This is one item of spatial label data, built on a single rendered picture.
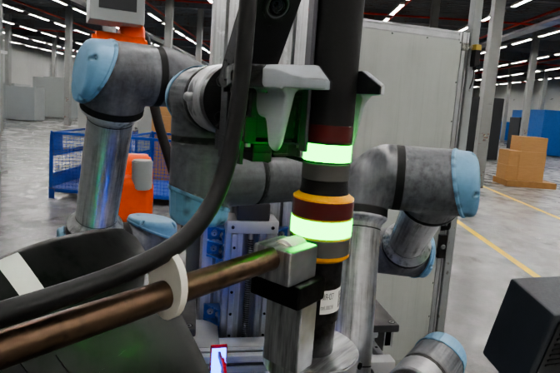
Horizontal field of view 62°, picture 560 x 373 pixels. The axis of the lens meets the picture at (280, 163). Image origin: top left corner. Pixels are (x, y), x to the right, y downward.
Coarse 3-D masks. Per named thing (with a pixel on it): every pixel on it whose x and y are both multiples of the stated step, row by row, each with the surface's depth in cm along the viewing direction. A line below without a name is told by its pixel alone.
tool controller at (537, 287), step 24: (528, 288) 87; (552, 288) 88; (504, 312) 91; (528, 312) 86; (552, 312) 81; (504, 336) 91; (528, 336) 85; (552, 336) 82; (504, 360) 91; (528, 360) 85; (552, 360) 84
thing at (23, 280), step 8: (8, 256) 29; (16, 256) 30; (0, 264) 29; (8, 264) 29; (16, 264) 30; (24, 264) 30; (8, 272) 29; (16, 272) 29; (24, 272) 30; (32, 272) 30; (8, 280) 29; (16, 280) 29; (24, 280) 29; (32, 280) 30; (16, 288) 29; (24, 288) 29; (32, 288) 29; (40, 288) 30
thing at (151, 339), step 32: (0, 256) 29; (32, 256) 31; (64, 256) 33; (96, 256) 35; (128, 256) 37; (0, 288) 28; (128, 288) 35; (160, 320) 35; (64, 352) 28; (96, 352) 30; (128, 352) 31; (160, 352) 33; (192, 352) 35
